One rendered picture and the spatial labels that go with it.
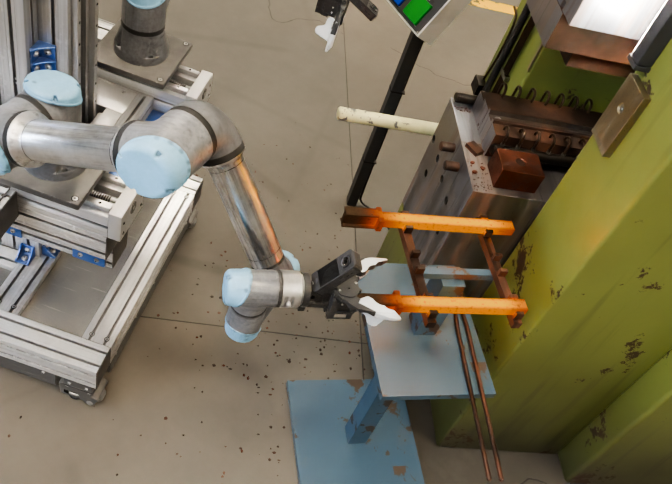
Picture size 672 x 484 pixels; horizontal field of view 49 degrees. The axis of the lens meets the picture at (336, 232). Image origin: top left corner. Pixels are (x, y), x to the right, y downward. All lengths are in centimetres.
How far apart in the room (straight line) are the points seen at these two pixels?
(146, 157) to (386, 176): 205
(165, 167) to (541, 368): 128
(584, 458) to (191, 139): 174
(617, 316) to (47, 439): 161
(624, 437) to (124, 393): 152
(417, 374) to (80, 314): 103
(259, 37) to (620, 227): 248
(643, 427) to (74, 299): 172
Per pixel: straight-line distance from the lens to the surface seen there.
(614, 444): 248
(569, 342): 209
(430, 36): 235
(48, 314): 232
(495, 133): 201
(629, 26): 184
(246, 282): 144
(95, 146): 143
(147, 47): 213
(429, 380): 184
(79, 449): 234
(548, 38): 185
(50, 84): 170
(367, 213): 171
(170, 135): 133
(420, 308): 160
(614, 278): 189
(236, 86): 347
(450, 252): 211
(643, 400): 235
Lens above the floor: 213
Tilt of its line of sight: 46 degrees down
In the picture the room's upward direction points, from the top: 21 degrees clockwise
